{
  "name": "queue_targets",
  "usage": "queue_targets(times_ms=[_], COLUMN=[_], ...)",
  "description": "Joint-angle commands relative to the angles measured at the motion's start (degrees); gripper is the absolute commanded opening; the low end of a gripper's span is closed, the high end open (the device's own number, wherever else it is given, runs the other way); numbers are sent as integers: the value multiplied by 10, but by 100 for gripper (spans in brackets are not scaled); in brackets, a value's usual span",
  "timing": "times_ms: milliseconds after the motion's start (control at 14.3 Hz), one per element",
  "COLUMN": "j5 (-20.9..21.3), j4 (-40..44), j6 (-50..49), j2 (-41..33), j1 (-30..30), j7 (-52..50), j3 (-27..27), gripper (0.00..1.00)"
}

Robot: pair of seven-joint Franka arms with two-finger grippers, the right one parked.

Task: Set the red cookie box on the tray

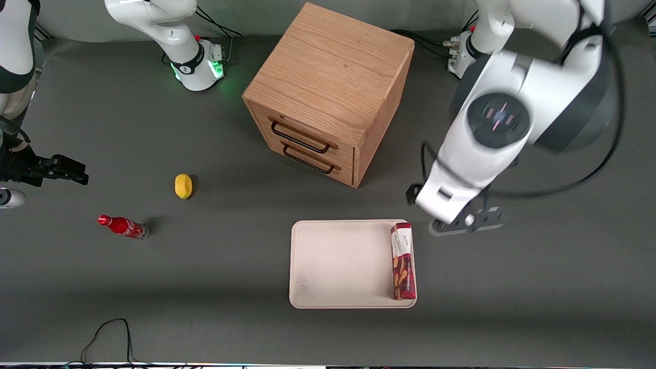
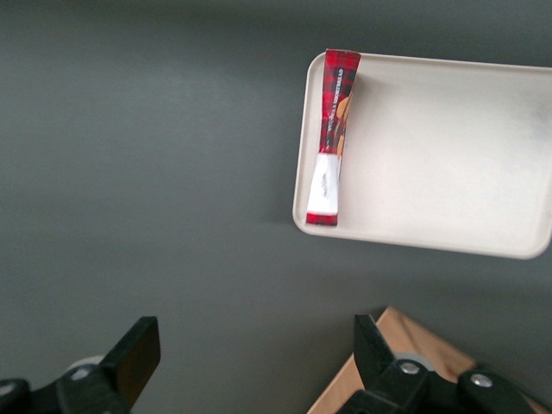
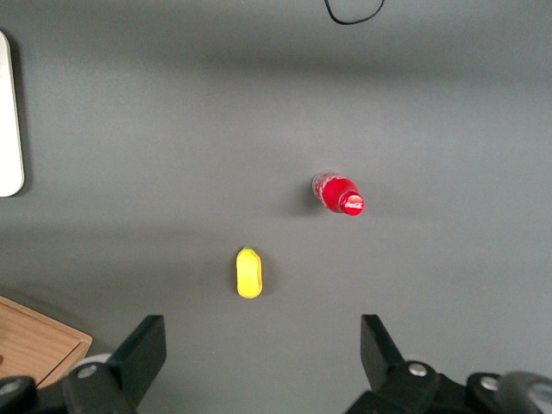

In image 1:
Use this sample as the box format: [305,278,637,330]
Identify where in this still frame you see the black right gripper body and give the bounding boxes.
[0,145,51,187]

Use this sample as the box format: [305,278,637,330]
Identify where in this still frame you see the red cookie box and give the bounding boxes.
[391,222,416,301]

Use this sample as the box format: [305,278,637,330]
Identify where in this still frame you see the cream plastic tray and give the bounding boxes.
[289,219,418,309]

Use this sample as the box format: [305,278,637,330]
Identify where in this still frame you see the red cola bottle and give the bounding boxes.
[97,214,150,240]

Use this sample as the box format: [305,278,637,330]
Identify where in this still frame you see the yellow lemon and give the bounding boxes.
[174,173,194,199]

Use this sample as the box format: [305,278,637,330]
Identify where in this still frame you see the wooden drawer front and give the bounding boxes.
[249,101,356,170]
[264,129,355,187]

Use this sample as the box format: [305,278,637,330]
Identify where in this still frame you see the wooden drawer cabinet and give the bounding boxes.
[242,2,416,189]

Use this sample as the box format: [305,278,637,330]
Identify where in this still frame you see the black right arm wrist cable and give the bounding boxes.
[0,116,31,146]

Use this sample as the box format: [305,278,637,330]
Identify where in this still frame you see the black arm wrist cable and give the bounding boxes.
[0,116,31,146]
[406,23,626,207]

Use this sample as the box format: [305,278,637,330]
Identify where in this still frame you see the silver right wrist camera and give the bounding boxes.
[0,188,27,209]

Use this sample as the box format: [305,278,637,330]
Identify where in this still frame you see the black wire drawer handle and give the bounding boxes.
[270,119,332,154]
[282,143,337,175]

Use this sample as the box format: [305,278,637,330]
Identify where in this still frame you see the black left arm base cables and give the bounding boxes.
[389,12,480,60]

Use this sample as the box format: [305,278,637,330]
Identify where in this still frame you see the black arm base cables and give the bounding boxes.
[195,5,244,63]
[389,12,480,60]

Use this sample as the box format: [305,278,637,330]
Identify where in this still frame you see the black left arm wrist cable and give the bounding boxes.
[406,23,626,207]

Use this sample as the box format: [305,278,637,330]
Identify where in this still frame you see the black cable on table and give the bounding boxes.
[64,318,154,367]

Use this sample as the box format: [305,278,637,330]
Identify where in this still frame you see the black right arm base cables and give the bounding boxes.
[195,5,244,63]

